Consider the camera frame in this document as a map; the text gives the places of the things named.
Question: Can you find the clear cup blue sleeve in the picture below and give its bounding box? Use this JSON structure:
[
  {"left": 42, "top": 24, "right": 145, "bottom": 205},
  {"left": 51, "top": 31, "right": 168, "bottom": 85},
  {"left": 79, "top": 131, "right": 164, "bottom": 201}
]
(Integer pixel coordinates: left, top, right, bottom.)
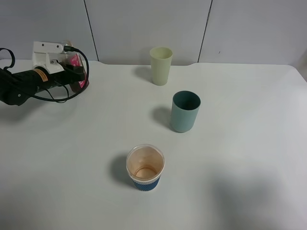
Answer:
[{"left": 126, "top": 144, "right": 165, "bottom": 191}]

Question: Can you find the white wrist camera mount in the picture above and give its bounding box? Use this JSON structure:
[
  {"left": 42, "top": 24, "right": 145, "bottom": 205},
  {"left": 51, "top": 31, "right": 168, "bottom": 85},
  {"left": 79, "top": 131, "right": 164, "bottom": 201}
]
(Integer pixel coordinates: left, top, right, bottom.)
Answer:
[{"left": 32, "top": 41, "right": 68, "bottom": 74}]

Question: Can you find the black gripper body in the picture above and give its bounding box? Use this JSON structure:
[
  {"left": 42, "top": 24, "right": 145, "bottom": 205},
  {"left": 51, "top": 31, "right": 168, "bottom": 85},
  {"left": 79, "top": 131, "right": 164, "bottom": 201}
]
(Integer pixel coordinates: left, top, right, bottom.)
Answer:
[{"left": 47, "top": 71, "right": 72, "bottom": 88}]

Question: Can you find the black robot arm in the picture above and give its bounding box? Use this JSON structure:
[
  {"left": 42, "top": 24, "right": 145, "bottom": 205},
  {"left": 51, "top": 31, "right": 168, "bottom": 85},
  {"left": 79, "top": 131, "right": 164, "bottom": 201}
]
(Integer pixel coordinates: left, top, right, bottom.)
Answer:
[{"left": 0, "top": 65, "right": 88, "bottom": 106}]

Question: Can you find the plastic drink bottle pink label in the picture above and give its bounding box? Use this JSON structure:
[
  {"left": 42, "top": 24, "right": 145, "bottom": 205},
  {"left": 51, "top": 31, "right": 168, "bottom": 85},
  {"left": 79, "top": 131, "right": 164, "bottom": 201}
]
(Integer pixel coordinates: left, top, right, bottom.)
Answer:
[{"left": 63, "top": 41, "right": 89, "bottom": 93}]

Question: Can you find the black cable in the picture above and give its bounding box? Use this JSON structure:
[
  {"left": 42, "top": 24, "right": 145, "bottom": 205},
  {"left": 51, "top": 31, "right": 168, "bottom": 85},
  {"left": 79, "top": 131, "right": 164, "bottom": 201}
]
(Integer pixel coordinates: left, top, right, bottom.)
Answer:
[{"left": 0, "top": 47, "right": 90, "bottom": 103}]

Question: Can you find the teal green plastic cup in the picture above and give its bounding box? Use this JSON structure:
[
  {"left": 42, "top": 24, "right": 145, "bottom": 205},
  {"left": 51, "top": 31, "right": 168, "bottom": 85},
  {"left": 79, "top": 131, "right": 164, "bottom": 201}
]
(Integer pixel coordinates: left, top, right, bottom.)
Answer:
[{"left": 170, "top": 91, "right": 201, "bottom": 133}]

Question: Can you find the pale yellow plastic cup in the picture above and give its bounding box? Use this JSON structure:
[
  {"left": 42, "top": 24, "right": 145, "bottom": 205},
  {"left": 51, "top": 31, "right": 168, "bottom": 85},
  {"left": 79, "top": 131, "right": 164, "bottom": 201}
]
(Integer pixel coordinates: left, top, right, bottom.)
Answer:
[{"left": 150, "top": 47, "right": 173, "bottom": 86}]

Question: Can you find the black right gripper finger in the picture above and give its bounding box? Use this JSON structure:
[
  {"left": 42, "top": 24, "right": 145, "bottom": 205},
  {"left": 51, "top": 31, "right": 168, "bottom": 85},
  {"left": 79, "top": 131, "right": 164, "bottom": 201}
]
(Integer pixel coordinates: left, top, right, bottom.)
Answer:
[{"left": 64, "top": 65, "right": 85, "bottom": 81}]

